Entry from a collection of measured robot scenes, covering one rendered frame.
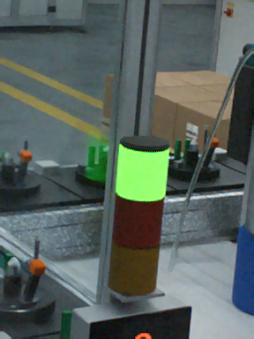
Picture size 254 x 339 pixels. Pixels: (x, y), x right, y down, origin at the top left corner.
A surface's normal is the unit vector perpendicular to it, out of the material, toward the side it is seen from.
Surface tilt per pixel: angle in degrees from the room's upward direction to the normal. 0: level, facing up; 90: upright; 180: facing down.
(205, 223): 90
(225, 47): 90
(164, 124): 90
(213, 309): 0
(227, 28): 90
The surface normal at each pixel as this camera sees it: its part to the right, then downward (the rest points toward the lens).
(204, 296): 0.09, -0.95
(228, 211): 0.54, 0.29
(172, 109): -0.84, 0.08
